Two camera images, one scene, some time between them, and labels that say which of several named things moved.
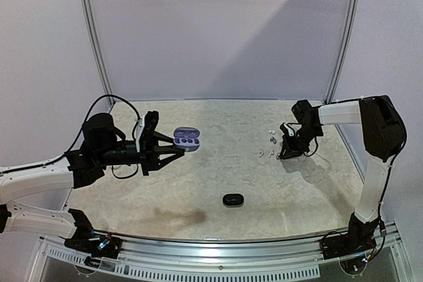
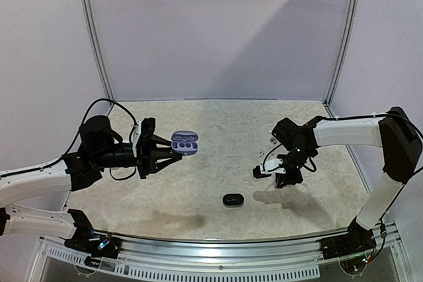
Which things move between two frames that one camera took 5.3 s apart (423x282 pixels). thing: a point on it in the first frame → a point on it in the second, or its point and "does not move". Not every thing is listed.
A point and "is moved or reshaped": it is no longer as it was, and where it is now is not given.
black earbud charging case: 233,200 does not move
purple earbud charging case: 187,138 is moved or reshaped
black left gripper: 151,157 does not move
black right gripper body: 291,143 → 287,175
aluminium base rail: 287,259 does not move
